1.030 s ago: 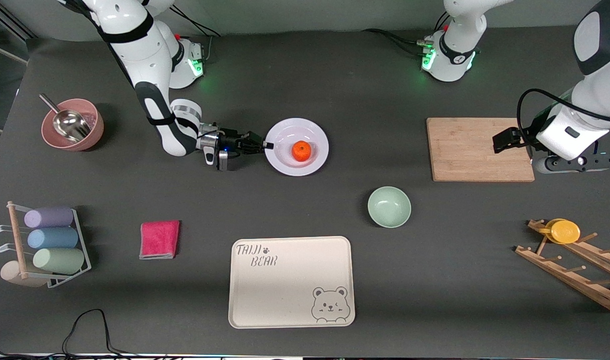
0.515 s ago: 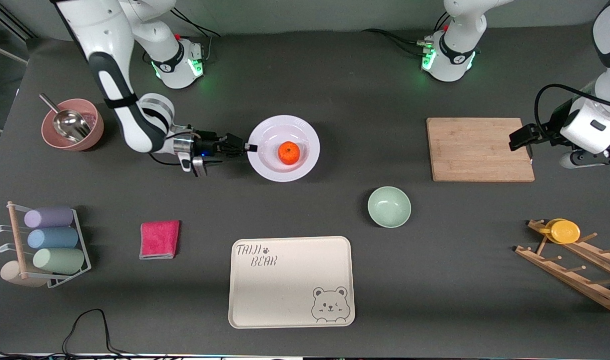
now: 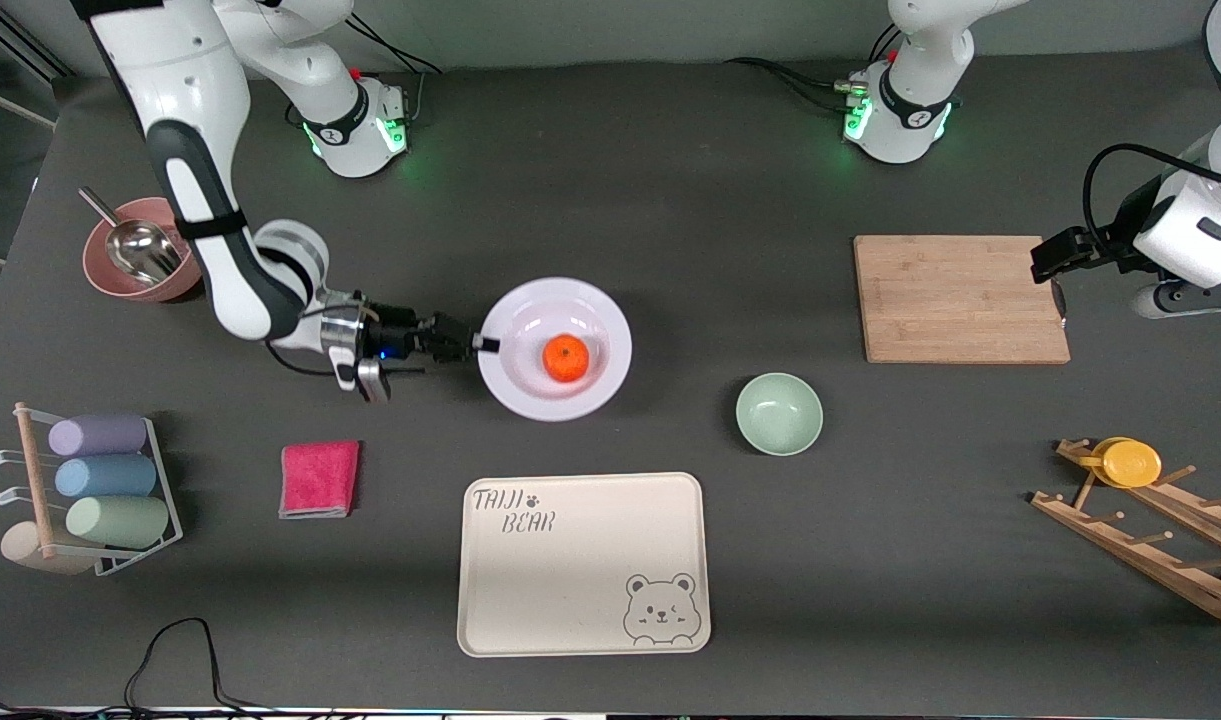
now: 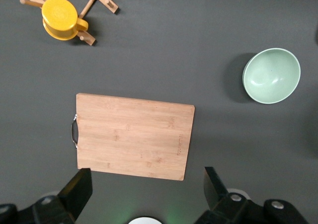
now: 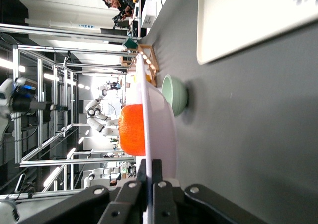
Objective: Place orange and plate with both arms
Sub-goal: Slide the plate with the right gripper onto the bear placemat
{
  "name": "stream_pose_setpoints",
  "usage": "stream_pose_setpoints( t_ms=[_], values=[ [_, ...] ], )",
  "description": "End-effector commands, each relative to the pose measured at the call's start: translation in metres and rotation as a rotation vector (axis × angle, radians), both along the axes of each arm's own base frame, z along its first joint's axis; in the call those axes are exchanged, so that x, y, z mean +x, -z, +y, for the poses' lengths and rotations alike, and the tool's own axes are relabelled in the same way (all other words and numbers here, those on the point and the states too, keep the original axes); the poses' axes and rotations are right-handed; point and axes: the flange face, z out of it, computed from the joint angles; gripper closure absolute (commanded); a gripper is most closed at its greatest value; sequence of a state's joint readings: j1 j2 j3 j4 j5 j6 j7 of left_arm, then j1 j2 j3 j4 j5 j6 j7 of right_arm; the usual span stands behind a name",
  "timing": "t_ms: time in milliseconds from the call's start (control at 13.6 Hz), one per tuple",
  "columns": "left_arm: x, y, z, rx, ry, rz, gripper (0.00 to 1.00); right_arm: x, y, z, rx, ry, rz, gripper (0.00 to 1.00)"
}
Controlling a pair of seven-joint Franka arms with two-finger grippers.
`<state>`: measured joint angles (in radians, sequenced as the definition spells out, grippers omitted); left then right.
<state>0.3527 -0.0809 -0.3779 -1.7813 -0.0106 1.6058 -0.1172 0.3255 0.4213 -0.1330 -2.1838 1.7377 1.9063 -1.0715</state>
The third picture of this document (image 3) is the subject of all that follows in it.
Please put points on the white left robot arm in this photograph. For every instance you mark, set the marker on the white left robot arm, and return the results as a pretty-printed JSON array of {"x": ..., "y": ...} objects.
[{"x": 905, "y": 110}]

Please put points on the light green bowl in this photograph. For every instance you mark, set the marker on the light green bowl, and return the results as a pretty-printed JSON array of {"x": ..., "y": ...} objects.
[{"x": 779, "y": 414}]

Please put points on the wooden cutting board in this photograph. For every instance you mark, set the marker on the wooden cutting board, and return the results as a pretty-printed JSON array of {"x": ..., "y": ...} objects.
[{"x": 950, "y": 300}]

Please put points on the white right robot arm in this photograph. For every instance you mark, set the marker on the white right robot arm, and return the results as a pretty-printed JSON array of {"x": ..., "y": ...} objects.
[{"x": 200, "y": 100}]

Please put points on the orange fruit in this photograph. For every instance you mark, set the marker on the orange fruit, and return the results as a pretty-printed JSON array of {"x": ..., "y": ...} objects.
[{"x": 566, "y": 358}]

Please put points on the yellow mug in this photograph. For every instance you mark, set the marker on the yellow mug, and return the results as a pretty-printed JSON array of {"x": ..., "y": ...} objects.
[{"x": 1130, "y": 463}]

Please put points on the beige bear print tray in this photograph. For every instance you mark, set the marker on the beige bear print tray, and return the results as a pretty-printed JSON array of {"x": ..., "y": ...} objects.
[{"x": 570, "y": 580}]

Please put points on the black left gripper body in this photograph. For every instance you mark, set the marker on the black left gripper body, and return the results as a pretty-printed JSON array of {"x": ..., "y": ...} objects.
[{"x": 1117, "y": 238}]

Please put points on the beige cup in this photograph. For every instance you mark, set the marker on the beige cup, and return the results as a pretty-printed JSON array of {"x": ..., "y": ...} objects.
[{"x": 25, "y": 550}]

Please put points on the purple cup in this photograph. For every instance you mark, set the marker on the purple cup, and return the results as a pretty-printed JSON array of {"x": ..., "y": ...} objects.
[{"x": 100, "y": 434}]

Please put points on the blue cup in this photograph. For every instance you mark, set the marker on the blue cup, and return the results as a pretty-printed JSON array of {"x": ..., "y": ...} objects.
[{"x": 108, "y": 476}]

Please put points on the metal scoop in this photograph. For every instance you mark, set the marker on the metal scoop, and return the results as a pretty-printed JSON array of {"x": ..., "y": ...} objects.
[{"x": 142, "y": 248}]

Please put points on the pink bowl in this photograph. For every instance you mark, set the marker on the pink bowl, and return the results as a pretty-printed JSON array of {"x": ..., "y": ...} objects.
[{"x": 120, "y": 285}]

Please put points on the pink folded cloth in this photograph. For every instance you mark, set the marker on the pink folded cloth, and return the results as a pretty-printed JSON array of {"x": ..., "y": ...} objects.
[{"x": 318, "y": 480}]

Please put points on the wooden peg drying rack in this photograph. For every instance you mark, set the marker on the wooden peg drying rack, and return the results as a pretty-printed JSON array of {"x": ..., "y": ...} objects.
[{"x": 1160, "y": 550}]

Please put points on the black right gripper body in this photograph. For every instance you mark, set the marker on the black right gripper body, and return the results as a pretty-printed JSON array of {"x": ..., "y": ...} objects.
[{"x": 402, "y": 337}]

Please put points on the white round plate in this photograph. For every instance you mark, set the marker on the white round plate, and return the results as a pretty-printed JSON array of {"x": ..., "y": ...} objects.
[{"x": 530, "y": 390}]

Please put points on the pale green cup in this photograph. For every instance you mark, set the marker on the pale green cup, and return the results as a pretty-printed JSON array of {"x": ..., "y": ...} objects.
[{"x": 120, "y": 520}]

